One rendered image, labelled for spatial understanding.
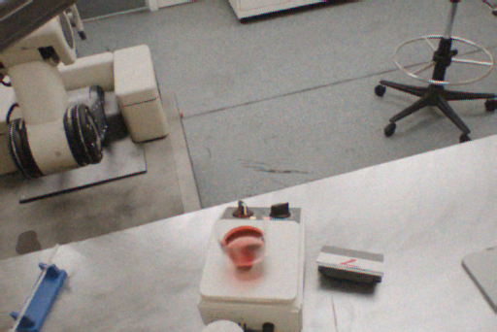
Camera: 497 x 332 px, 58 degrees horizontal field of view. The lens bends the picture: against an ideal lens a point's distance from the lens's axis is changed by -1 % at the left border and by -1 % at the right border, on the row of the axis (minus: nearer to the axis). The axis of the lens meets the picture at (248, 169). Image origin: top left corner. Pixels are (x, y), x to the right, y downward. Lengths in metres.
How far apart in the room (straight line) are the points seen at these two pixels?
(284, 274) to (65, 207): 0.99
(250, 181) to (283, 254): 1.29
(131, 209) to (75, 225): 0.16
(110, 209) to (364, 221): 0.85
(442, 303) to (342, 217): 0.19
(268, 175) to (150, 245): 1.19
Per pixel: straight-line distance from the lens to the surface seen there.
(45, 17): 0.52
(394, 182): 0.80
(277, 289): 0.55
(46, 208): 1.48
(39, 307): 0.73
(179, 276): 0.69
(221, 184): 1.87
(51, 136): 1.26
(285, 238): 0.60
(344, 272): 0.65
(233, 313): 0.58
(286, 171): 1.89
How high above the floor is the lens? 1.31
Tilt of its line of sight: 43 degrees down
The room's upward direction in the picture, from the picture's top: 8 degrees counter-clockwise
